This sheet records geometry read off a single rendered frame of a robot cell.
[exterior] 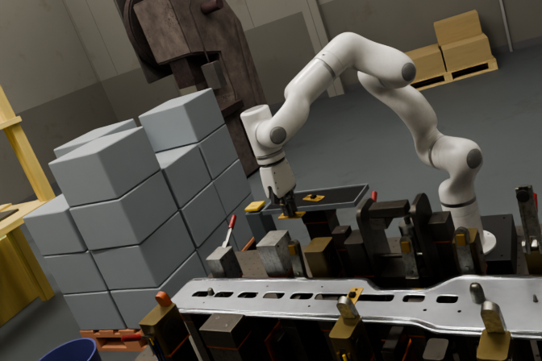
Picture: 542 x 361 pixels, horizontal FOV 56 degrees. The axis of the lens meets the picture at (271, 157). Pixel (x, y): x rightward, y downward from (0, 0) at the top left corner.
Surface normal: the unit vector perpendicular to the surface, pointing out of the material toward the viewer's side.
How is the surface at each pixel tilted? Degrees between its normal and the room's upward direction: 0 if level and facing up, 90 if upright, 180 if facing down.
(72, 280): 90
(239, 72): 90
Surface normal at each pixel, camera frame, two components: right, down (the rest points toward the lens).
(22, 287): 0.87, -0.18
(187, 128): -0.38, 0.38
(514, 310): -0.33, -0.91
